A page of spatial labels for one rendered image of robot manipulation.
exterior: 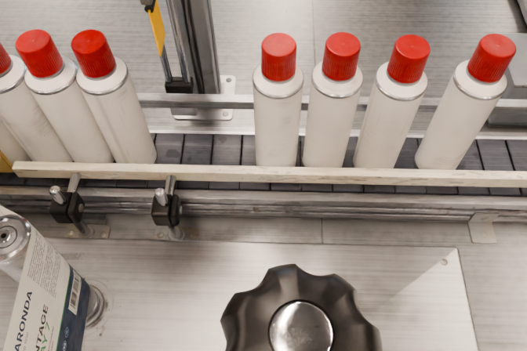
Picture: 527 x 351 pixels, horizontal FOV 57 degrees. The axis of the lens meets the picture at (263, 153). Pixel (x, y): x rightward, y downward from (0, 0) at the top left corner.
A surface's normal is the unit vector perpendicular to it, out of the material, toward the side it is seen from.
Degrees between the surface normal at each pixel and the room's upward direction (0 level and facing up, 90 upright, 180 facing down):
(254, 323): 12
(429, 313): 0
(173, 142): 0
